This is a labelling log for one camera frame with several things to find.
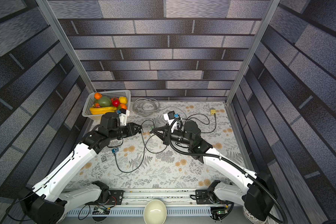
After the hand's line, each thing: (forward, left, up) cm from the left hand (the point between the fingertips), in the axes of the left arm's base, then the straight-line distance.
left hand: (140, 126), depth 73 cm
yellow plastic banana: (+25, +35, -16) cm, 46 cm away
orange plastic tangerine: (+40, +43, -15) cm, 61 cm away
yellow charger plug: (+33, -51, -25) cm, 66 cm away
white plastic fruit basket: (+37, +49, -18) cm, 64 cm away
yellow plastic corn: (+40, +24, -20) cm, 51 cm away
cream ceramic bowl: (-36, -9, -24) cm, 44 cm away
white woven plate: (-37, -56, -24) cm, 71 cm away
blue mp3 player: (-3, +21, -25) cm, 32 cm away
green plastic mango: (+34, +36, -16) cm, 52 cm away
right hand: (-5, -7, +5) cm, 10 cm away
